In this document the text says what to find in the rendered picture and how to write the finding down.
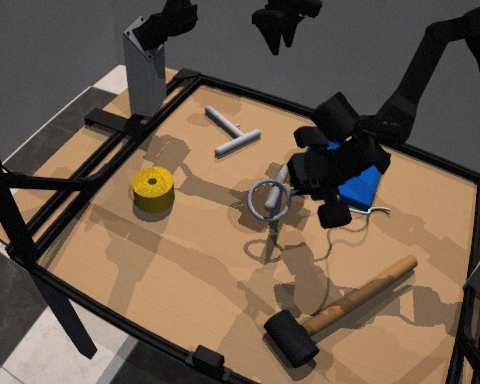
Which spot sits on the yellow cylinder with center hole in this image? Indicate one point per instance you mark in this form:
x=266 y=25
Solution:
x=153 y=189

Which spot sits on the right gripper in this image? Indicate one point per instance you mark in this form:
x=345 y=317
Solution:
x=333 y=213

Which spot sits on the grey metal ring with white cord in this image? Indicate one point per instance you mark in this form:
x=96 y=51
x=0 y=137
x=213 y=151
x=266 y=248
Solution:
x=289 y=194

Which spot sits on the blue tray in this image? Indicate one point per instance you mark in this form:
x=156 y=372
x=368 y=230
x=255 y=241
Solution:
x=358 y=190

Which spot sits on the grey rounded cylinder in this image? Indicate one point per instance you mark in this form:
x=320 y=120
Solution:
x=276 y=189

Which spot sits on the grey post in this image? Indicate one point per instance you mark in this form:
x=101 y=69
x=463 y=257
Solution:
x=277 y=207

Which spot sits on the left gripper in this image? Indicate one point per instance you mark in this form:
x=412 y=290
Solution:
x=279 y=19

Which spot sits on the black rubber mallet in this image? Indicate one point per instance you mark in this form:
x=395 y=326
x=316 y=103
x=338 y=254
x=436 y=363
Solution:
x=294 y=339

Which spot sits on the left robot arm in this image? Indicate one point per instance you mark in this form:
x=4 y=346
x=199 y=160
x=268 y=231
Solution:
x=175 y=19

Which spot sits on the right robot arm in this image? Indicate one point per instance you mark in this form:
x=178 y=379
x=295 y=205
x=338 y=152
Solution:
x=337 y=119

